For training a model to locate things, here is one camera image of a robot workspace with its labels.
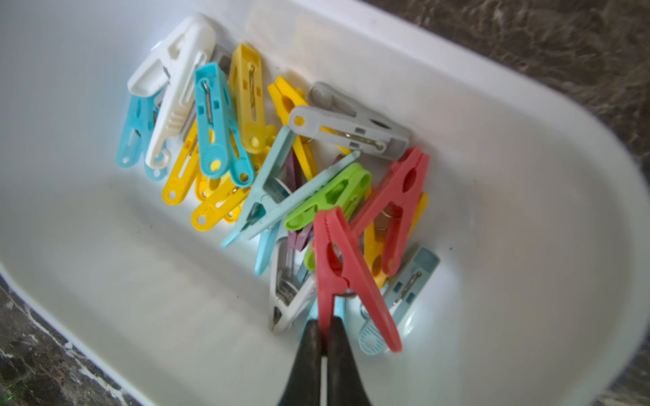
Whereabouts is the pink red clothespin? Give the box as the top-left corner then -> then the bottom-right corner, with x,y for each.
312,206 -> 403,353

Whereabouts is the teal clothespin bottom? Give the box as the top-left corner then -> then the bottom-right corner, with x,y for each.
195,63 -> 255,188

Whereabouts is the taupe grey clothespin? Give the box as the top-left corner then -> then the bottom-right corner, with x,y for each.
268,237 -> 317,335

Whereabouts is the light grey clothespin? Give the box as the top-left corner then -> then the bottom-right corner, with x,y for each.
289,82 -> 411,161

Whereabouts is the teal clothespin top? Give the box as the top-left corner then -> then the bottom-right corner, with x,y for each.
221,125 -> 361,249

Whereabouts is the teal clothespin cluster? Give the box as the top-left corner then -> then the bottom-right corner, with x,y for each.
358,245 -> 440,355

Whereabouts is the green clothespin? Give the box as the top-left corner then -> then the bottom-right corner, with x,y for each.
284,163 -> 372,229

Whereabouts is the purple clothespin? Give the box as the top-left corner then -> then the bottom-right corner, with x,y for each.
286,150 -> 313,251

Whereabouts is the white plastic storage box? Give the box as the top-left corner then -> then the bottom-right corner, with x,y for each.
1,1 -> 649,405

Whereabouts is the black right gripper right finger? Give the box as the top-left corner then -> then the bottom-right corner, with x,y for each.
327,316 -> 371,406

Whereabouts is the white clothespin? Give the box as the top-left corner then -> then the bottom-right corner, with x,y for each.
127,15 -> 217,170

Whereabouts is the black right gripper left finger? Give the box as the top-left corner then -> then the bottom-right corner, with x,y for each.
279,320 -> 323,406

